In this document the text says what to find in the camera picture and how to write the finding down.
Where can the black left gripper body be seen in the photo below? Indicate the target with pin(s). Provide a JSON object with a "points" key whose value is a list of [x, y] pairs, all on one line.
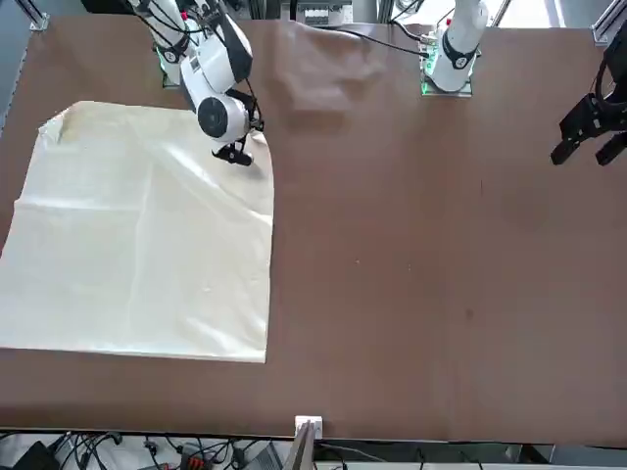
{"points": [[617, 68]]}

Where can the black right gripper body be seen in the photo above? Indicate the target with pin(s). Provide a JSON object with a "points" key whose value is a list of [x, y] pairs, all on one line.
{"points": [[237, 149]]}

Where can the cream tablecloth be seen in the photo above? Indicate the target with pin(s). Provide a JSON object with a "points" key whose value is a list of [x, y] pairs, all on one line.
{"points": [[122, 245]]}

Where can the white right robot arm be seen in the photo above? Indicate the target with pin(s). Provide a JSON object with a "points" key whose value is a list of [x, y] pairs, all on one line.
{"points": [[210, 73]]}

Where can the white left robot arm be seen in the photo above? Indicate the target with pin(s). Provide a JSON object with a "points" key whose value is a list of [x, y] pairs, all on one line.
{"points": [[458, 49]]}

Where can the grey power strip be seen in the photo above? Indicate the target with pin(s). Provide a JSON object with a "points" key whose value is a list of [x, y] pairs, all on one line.
{"points": [[323, 14]]}

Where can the grey metal box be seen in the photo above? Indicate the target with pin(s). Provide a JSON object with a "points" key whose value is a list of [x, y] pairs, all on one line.
{"points": [[262, 457]]}

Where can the red connector block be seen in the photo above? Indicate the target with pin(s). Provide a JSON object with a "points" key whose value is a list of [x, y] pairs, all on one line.
{"points": [[191, 461]]}

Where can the white side bench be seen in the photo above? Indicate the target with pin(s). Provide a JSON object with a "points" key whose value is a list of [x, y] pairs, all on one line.
{"points": [[132, 453]]}

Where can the black power adapter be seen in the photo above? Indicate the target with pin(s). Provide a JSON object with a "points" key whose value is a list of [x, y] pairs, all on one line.
{"points": [[34, 457]]}

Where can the aluminium frame post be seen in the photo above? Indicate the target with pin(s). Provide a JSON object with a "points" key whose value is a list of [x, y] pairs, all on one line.
{"points": [[308, 426], [40, 22], [601, 32]]}

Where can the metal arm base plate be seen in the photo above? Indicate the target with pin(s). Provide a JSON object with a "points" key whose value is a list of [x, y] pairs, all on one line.
{"points": [[170, 85], [463, 92]]}

